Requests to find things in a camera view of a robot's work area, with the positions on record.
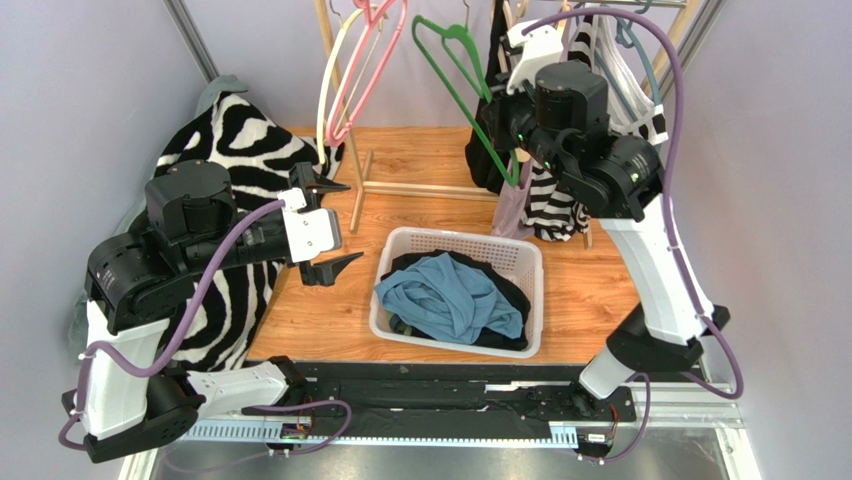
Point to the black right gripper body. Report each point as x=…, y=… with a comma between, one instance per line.
x=496, y=108

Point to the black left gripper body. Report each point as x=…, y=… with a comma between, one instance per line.
x=300, y=175

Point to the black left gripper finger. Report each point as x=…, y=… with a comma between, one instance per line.
x=303, y=176
x=325, y=273

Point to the pink hanger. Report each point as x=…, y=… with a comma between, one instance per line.
x=373, y=16

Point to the lilac ribbed tank top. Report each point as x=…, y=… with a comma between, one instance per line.
x=512, y=202

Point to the blue ribbed tank top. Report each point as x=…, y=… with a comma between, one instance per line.
x=446, y=299

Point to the cream plastic hanger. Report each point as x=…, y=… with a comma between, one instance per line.
x=329, y=86

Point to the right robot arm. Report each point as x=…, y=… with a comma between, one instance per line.
x=560, y=118

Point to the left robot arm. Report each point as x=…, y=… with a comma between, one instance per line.
x=144, y=290

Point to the black white striped tank top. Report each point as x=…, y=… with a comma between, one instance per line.
x=551, y=211

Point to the zebra print blanket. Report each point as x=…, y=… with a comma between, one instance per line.
x=258, y=154

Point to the white perforated plastic basket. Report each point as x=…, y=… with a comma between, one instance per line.
x=519, y=262

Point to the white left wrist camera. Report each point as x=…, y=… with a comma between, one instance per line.
x=309, y=233

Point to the teal wire hanger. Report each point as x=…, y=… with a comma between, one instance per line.
x=636, y=60

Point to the black mounting rail base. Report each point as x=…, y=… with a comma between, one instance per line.
x=468, y=405

